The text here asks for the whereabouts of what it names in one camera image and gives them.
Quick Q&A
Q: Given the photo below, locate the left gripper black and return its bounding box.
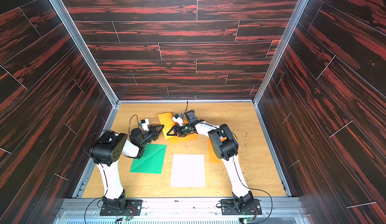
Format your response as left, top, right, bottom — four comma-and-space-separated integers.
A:
139, 125, 163, 149

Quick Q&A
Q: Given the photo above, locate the orange paper sheet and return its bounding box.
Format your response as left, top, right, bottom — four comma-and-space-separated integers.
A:
208, 138, 223, 164
169, 133, 199, 143
158, 112, 176, 139

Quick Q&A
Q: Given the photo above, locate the pale yellow paper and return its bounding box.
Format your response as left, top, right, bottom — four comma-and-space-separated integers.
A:
170, 154, 206, 187

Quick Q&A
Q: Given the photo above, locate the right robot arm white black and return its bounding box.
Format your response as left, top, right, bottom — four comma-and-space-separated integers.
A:
167, 120, 254, 213

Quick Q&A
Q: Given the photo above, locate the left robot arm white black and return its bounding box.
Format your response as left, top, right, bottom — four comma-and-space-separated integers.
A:
88, 124, 164, 216

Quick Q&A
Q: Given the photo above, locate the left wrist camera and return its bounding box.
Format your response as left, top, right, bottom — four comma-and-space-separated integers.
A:
139, 118, 149, 131

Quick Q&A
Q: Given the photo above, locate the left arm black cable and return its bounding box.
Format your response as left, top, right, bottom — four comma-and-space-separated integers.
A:
82, 114, 142, 223

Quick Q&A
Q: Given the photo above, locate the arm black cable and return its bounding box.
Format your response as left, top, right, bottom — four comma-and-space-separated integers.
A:
232, 160, 273, 223
82, 114, 142, 223

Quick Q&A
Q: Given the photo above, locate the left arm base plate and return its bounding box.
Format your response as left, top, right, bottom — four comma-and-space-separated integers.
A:
100, 199, 143, 217

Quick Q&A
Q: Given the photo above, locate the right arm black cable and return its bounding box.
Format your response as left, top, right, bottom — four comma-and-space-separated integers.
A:
232, 160, 273, 223

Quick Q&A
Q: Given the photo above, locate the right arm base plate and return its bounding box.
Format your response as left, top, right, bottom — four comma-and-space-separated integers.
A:
216, 198, 262, 216

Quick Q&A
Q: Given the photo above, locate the front aluminium frame rail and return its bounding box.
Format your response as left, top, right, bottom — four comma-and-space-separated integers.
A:
54, 197, 312, 224

